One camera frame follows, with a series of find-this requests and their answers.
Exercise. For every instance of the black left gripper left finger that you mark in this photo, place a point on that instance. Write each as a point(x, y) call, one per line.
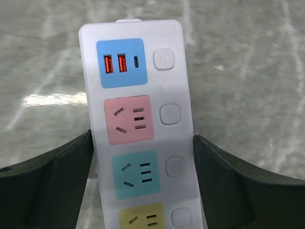
point(46, 192)

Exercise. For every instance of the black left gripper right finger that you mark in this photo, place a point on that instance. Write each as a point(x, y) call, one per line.
point(239, 195)

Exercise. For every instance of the white power strip colourful sockets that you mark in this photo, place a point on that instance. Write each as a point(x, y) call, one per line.
point(141, 123)

